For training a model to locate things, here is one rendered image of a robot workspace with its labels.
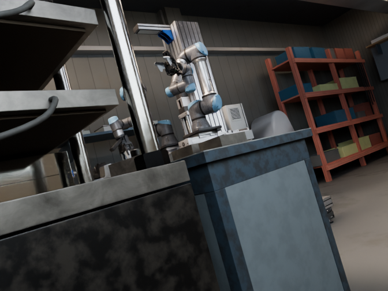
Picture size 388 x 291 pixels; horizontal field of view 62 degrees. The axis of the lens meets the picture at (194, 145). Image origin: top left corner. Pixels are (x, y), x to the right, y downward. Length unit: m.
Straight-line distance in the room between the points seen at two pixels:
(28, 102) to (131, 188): 0.32
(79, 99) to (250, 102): 5.51
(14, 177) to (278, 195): 0.95
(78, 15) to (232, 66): 5.39
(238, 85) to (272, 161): 5.00
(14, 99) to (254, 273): 0.84
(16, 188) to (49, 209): 0.58
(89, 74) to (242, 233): 4.02
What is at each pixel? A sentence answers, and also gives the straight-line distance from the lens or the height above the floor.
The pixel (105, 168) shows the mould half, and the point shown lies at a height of 0.91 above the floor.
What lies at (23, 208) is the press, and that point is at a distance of 0.71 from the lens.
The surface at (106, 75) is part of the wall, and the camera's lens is 4.90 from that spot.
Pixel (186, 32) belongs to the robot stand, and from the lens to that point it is 2.95.
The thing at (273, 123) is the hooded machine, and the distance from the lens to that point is 5.35.
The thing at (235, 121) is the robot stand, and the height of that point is 1.08.
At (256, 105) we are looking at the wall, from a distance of 6.38.
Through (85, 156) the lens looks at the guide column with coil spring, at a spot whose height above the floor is 0.91.
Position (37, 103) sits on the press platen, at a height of 1.01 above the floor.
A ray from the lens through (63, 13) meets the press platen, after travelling 1.03.
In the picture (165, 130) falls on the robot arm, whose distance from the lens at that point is 2.84.
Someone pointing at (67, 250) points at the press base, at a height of 0.66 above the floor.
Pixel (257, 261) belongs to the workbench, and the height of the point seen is 0.41.
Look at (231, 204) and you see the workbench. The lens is 1.05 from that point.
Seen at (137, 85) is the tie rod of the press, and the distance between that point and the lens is 0.95.
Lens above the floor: 0.74
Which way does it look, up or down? 5 degrees up
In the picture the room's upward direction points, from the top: 15 degrees counter-clockwise
